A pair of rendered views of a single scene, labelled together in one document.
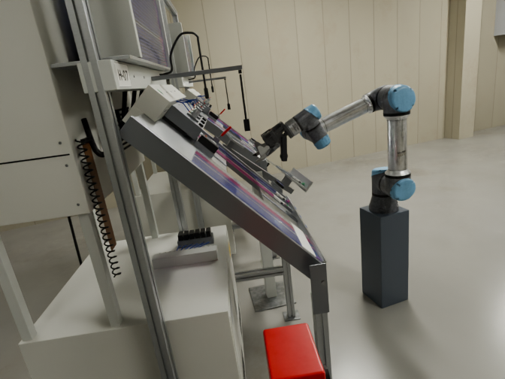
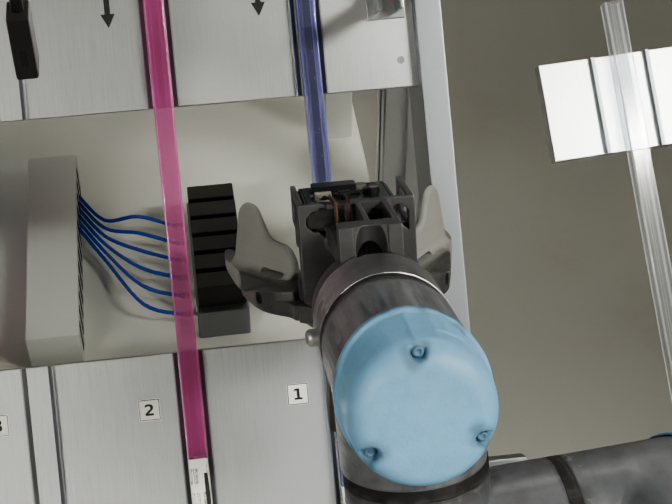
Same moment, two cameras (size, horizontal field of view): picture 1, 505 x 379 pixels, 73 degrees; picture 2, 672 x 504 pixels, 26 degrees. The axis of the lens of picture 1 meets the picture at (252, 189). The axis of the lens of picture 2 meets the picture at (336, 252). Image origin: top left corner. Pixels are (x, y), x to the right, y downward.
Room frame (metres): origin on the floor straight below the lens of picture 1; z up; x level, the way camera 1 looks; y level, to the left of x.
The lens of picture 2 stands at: (1.46, -0.75, 1.66)
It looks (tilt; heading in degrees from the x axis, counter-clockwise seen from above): 44 degrees down; 85
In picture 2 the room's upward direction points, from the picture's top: straight up
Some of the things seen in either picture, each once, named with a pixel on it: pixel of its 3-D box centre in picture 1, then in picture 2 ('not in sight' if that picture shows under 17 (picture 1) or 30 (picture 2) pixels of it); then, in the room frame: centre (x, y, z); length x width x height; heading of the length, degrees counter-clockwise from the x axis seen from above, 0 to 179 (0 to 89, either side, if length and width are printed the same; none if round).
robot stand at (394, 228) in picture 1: (384, 253); not in sight; (1.72, -0.69, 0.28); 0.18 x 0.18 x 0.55; 16
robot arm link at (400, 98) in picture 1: (397, 144); not in sight; (1.58, -0.70, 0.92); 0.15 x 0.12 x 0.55; 7
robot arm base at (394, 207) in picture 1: (383, 200); not in sight; (1.72, -0.69, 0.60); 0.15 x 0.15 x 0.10
